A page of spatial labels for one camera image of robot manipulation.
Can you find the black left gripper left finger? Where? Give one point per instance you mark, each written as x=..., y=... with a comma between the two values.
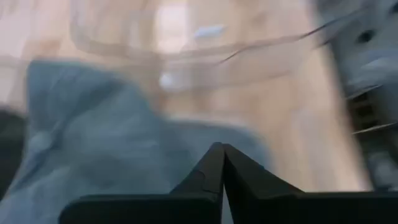
x=186, y=208

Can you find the clear plastic tray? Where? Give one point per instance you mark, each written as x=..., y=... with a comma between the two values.
x=140, y=53

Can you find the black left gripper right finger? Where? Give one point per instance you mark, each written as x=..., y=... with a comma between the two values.
x=264, y=205

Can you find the blue-grey baseball cap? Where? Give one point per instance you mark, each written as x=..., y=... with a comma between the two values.
x=93, y=140
x=357, y=62

